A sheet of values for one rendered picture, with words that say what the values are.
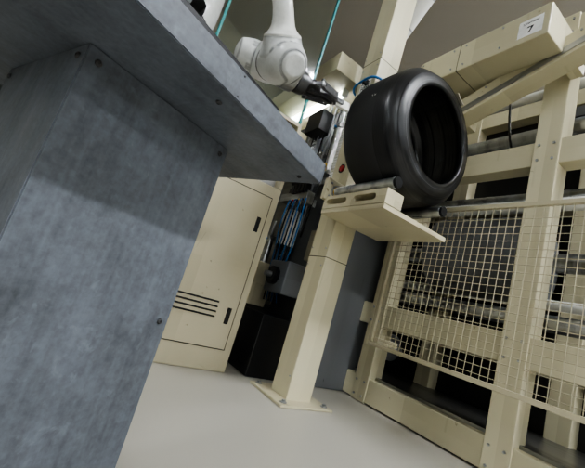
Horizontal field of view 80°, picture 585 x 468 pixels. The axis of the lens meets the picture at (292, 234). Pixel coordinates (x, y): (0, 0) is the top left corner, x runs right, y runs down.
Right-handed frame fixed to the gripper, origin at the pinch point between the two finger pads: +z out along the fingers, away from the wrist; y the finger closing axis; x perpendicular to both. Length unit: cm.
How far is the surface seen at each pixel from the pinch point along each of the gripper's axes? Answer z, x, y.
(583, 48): 78, -42, -43
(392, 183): 19.7, 25.4, -11.2
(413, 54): 227, -224, 181
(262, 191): 1, 27, 53
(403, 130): 19.2, 6.3, -13.4
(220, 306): -9, 83, 52
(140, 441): -48, 106, -12
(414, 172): 28.5, 18.8, -12.9
